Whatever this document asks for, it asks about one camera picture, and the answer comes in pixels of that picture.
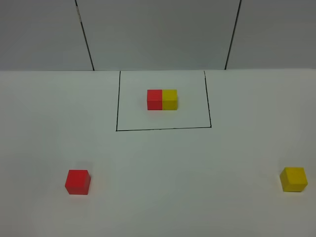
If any red template block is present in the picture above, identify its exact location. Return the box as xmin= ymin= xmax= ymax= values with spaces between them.
xmin=147 ymin=89 xmax=162 ymax=110

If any yellow template block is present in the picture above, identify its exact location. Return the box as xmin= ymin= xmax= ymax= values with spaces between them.
xmin=162 ymin=89 xmax=178 ymax=110

